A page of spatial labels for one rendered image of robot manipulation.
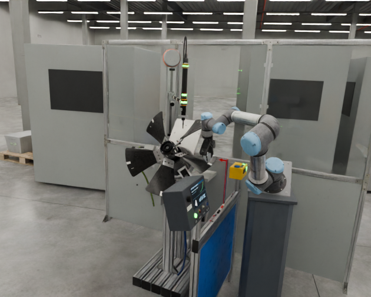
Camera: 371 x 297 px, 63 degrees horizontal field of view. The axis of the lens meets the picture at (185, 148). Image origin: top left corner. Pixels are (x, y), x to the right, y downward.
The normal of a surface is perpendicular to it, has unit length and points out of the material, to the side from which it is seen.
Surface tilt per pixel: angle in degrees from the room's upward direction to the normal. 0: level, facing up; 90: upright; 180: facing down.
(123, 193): 90
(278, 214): 90
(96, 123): 90
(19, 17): 90
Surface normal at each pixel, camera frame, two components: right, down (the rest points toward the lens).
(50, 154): -0.21, 0.23
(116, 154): -0.42, 0.20
